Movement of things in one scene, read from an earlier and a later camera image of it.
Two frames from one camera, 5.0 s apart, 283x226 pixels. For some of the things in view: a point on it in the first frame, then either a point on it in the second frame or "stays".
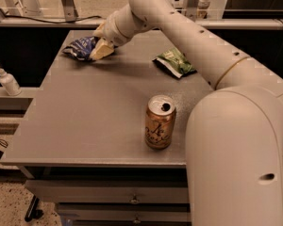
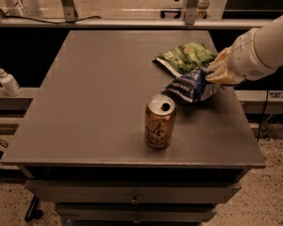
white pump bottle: (8, 81) stays
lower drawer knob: (137, 221) stays
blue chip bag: (82, 48) to (192, 87)
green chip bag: (175, 62) stays
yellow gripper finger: (100, 30) to (220, 64)
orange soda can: (160, 113) stays
